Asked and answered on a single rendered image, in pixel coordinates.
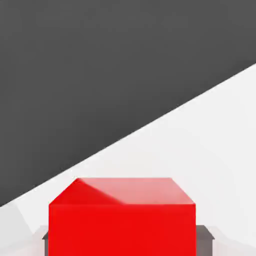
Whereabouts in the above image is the small red cube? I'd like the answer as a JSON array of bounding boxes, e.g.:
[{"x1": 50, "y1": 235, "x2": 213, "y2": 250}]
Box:
[{"x1": 48, "y1": 177, "x2": 197, "y2": 256}]

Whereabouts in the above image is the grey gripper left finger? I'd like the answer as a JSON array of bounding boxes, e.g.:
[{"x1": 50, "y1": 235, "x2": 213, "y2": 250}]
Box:
[{"x1": 29, "y1": 224, "x2": 50, "y2": 256}]

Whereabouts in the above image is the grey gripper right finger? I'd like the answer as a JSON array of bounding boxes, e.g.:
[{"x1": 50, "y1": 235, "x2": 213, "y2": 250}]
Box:
[{"x1": 195, "y1": 224, "x2": 231, "y2": 256}]

